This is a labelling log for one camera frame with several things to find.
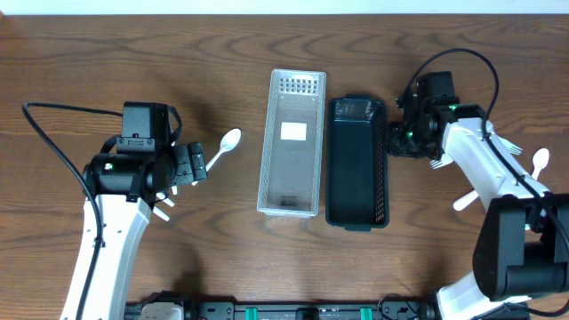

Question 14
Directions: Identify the white plastic fork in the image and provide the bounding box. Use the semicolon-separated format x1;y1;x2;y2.
453;190;478;212
429;154;453;170

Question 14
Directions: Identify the black plastic basket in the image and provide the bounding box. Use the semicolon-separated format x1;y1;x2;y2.
325;95;389;232

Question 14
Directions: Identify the pale green plastic fork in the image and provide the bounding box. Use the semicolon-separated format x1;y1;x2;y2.
500;137;523;156

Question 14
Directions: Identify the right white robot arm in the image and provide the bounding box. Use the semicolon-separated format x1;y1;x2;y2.
389;96;568;319

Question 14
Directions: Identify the white plastic spoon left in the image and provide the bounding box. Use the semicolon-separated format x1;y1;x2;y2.
205;128;242;172

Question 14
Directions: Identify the white plastic spoon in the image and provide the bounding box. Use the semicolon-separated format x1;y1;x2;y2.
532;148;550;180
205;128;242;172

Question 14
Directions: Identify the clear plastic basket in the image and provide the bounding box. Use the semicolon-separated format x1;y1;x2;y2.
257;68;326;219

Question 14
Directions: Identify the white plastic spoon right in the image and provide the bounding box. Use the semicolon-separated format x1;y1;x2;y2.
532;148;550;180

